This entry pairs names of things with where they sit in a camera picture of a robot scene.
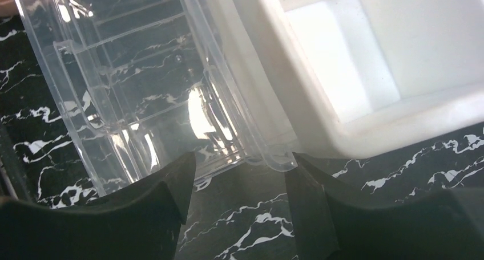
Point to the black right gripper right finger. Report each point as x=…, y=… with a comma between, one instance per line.
x=334, y=220

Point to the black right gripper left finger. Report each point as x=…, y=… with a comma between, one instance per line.
x=140, y=221

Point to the white divided organizer box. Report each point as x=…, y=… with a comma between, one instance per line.
x=354, y=78

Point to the clear plastic drawer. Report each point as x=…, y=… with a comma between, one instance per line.
x=141, y=82

